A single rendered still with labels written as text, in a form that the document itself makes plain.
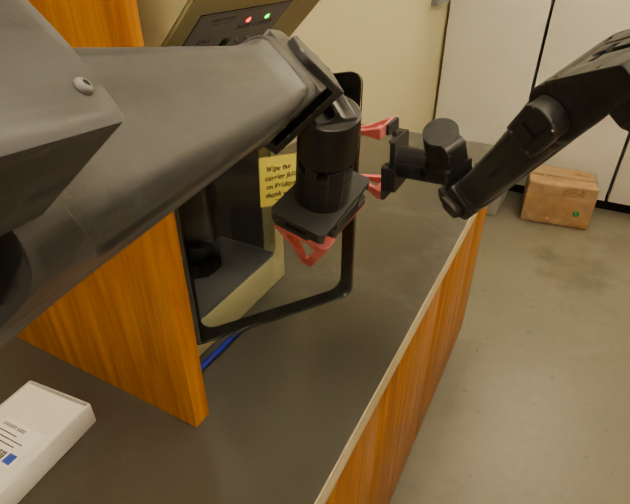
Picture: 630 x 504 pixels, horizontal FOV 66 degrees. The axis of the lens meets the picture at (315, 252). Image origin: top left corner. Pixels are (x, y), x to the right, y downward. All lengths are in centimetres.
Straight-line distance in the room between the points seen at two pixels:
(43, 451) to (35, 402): 9
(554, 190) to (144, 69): 328
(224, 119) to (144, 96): 5
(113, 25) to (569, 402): 208
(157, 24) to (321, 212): 26
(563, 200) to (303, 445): 289
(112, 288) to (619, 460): 185
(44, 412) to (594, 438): 185
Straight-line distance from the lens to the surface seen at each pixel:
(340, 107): 45
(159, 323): 66
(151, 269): 60
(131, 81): 17
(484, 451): 198
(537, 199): 342
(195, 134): 17
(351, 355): 86
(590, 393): 233
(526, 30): 356
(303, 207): 50
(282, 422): 76
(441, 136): 81
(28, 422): 82
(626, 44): 46
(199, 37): 61
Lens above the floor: 154
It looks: 32 degrees down
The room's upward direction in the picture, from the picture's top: straight up
